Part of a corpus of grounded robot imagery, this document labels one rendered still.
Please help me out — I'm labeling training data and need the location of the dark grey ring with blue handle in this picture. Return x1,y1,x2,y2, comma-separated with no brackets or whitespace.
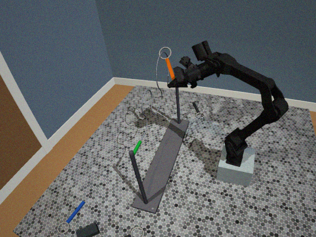
57,201,85,234

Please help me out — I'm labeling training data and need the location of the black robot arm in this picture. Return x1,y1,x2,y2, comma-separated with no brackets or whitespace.
192,40,289,167

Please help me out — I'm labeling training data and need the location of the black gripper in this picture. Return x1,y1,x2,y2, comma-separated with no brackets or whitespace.
167,65,205,89

